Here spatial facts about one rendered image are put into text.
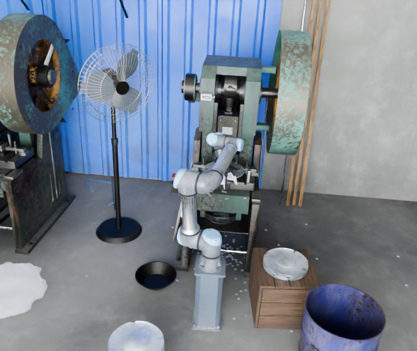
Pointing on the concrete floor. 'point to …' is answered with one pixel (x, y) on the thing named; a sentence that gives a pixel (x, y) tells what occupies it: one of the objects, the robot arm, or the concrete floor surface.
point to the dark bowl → (155, 275)
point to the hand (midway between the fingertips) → (231, 186)
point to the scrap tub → (340, 320)
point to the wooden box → (278, 294)
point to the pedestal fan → (132, 96)
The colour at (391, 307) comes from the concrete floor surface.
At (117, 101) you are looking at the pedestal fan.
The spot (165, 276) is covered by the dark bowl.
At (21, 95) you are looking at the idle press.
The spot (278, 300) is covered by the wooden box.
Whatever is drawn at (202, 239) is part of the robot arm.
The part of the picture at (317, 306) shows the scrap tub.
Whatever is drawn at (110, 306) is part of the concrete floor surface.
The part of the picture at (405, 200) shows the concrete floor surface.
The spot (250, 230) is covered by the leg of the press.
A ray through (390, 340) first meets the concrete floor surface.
